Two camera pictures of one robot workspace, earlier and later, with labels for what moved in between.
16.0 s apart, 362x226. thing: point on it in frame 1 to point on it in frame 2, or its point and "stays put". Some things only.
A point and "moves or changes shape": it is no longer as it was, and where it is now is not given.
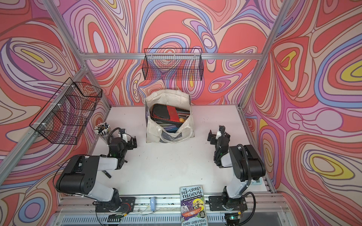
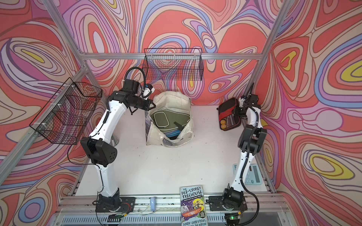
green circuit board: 114,218 stays put
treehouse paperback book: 193,205 stays put
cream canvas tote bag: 153,133 moves or changes shape
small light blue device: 153,204 stays put
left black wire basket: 64,118 stays put
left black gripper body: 129,145 to 140,103
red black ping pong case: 169,112 to 228,119
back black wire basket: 175,64 stays put
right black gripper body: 214,141 to 240,111
